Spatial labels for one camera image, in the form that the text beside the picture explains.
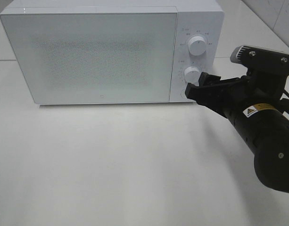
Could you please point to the white microwave oven body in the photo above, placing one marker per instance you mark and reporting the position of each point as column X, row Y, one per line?
column 194, row 17

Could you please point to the white microwave knob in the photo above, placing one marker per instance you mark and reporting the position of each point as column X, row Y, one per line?
column 192, row 74
column 197, row 45

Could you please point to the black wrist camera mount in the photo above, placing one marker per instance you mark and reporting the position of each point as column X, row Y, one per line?
column 267, row 69

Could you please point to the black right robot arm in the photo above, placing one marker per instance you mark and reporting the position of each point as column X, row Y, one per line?
column 256, row 118

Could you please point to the round white door release button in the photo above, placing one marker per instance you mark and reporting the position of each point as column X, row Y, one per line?
column 183, row 94

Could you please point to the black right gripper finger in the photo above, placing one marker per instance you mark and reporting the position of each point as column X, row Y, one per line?
column 208, row 80
column 203, row 95

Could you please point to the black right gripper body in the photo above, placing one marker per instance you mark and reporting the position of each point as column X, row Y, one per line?
column 233, row 96

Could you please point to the white microwave door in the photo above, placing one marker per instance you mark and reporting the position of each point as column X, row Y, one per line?
column 98, row 58

